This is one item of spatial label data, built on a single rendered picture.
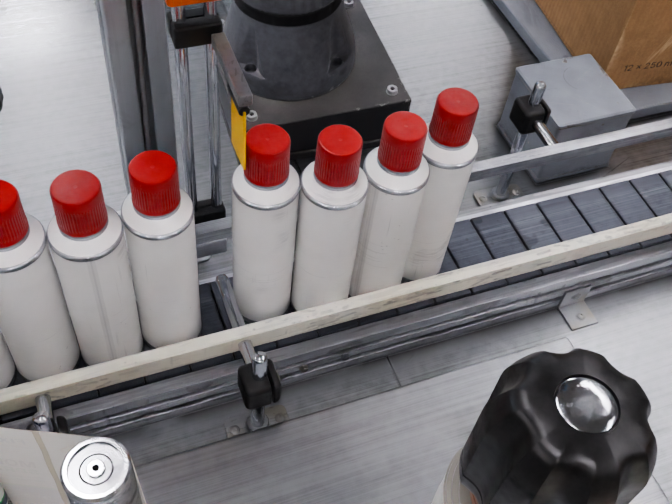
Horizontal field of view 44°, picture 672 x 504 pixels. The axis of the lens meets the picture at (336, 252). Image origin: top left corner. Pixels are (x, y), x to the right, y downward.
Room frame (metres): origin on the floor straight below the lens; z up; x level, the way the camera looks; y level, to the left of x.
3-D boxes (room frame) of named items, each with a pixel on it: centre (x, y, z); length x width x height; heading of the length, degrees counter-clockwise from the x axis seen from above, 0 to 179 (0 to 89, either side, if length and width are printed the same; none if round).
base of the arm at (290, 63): (0.75, 0.09, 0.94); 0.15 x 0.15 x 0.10
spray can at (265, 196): (0.42, 0.06, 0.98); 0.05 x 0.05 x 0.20
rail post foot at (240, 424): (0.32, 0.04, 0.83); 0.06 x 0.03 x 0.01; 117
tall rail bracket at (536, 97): (0.62, -0.18, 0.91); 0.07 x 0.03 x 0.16; 27
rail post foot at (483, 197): (0.64, -0.17, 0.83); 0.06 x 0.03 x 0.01; 115
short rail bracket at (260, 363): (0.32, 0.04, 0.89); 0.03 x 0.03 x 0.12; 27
